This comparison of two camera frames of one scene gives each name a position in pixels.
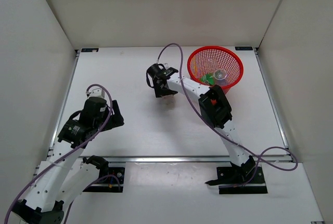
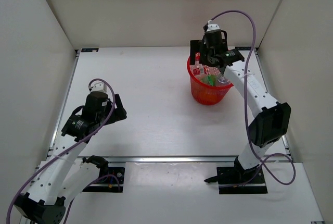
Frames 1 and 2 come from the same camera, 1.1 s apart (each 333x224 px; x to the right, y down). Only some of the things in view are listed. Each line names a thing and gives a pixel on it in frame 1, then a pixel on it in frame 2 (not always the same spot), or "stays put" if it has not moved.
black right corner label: (244, 48) stays put
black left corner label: (89, 49) stays put
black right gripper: (161, 92) -> (199, 46)
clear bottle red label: (168, 100) -> (199, 69)
